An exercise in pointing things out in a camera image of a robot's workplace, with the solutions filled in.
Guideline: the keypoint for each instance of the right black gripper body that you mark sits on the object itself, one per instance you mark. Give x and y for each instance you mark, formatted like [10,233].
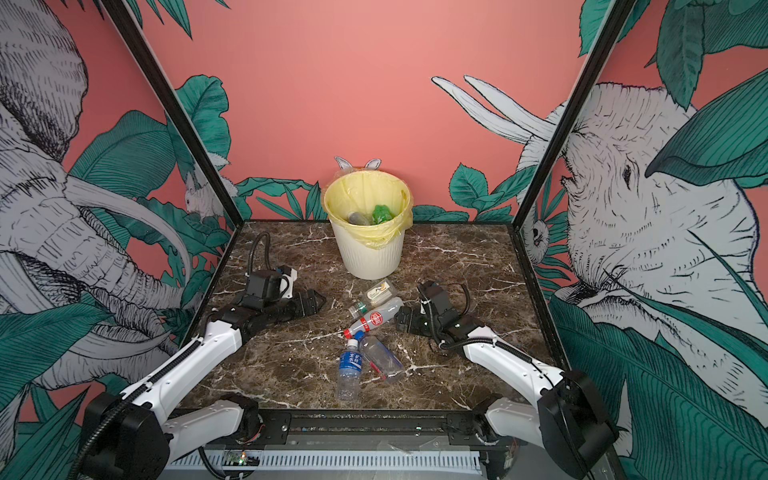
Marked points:
[436,330]

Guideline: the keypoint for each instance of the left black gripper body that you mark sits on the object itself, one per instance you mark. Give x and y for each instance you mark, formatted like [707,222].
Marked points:
[280,312]

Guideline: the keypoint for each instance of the crushed clear bottle blue cap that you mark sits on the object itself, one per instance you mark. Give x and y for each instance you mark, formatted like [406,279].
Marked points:
[383,362]

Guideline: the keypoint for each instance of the green bottle green label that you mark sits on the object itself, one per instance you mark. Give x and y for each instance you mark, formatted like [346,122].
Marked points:
[381,214]

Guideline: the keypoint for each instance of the clear bottle white cap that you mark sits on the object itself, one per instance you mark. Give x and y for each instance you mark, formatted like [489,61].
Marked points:
[359,219]

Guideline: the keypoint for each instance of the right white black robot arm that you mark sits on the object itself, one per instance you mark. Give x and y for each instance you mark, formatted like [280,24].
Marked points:
[564,413]

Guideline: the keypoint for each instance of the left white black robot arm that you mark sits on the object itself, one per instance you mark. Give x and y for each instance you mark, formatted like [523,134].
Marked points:
[135,435]

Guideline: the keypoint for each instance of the white ribbed plastic bin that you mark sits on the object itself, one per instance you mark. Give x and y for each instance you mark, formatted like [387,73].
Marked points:
[364,262]

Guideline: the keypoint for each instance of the yellow plastic bin liner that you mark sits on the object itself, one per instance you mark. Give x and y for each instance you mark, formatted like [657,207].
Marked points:
[361,191]

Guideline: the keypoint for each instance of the clear bottle red label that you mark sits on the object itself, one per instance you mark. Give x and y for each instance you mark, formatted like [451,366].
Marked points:
[374,319]

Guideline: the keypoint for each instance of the small clear bottle cream label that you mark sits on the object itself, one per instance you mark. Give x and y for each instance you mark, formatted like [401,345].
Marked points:
[373,297]

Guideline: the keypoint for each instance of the blue label bottle white cap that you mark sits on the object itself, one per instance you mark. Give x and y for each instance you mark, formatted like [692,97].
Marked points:
[349,372]

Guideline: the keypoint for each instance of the white perforated vent strip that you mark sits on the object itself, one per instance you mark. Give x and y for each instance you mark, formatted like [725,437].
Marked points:
[280,460]

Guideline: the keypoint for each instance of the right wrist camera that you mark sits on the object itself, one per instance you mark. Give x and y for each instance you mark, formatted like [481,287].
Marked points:
[434,298]

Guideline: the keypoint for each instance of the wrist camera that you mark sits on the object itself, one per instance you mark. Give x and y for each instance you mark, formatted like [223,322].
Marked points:
[434,298]
[266,287]

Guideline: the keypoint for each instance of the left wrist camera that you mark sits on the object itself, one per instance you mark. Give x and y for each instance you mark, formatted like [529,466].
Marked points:
[266,287]

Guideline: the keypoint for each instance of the black front rail frame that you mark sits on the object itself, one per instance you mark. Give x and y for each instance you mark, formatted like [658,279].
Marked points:
[458,426]

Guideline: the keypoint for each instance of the left black corner post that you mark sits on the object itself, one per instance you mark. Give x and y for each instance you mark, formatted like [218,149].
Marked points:
[123,20]

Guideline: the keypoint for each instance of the black corner post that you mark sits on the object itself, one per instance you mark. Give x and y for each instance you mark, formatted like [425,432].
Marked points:
[612,26]
[123,20]

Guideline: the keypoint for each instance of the right black corner post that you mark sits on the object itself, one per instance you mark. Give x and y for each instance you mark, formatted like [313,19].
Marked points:
[612,26]

